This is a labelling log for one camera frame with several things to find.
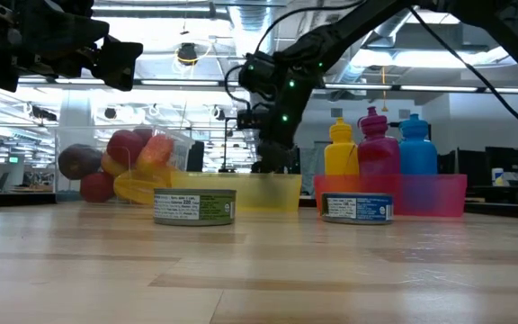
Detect black computer monitor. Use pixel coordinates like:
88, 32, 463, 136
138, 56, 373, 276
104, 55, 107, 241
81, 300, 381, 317
185, 140, 205, 173
486, 147, 518, 174
456, 149, 489, 186

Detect yellow translucent plastic bin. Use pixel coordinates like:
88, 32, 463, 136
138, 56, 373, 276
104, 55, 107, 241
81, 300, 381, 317
168, 172, 304, 213

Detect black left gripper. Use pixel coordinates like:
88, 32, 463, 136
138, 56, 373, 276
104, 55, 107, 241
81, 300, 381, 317
0, 0, 144, 94

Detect silver air duct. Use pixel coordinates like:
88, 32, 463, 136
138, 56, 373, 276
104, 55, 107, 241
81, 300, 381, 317
369, 8, 422, 49
229, 0, 278, 46

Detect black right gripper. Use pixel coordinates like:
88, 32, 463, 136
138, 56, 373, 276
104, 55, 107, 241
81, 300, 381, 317
252, 141, 301, 175

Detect yellow plastic bottle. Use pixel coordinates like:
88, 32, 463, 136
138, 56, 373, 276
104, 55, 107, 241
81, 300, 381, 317
324, 116, 361, 176

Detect dark office desk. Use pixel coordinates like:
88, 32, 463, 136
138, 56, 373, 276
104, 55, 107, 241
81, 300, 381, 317
468, 184, 518, 203

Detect dark purple toy fruit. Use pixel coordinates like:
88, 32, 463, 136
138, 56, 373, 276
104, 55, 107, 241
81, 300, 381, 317
58, 143, 104, 181

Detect pink translucent plastic bin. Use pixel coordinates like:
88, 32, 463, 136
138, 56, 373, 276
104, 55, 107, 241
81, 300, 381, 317
313, 173, 469, 219

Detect clear plastic bin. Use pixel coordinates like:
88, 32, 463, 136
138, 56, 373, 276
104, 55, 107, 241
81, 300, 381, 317
54, 124, 196, 203

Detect yellow hanging cord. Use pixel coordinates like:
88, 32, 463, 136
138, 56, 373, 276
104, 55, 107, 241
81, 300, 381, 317
380, 66, 389, 113

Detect black ceiling camera dome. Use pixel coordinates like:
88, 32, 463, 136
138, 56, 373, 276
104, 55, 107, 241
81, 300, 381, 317
176, 42, 199, 67

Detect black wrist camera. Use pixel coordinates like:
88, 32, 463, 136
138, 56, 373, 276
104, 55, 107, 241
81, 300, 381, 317
236, 107, 272, 131

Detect green labelled tin can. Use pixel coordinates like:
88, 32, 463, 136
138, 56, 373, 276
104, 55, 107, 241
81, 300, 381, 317
153, 187, 237, 227

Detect magenta plastic bottle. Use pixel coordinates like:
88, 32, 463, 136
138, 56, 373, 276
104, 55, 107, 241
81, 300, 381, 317
356, 106, 402, 176

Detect blue plastic bottle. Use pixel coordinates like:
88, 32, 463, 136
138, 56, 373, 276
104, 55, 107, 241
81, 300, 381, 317
397, 112, 439, 176

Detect blue labelled tin can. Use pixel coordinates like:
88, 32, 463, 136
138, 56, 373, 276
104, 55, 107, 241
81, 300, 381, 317
320, 192, 395, 226

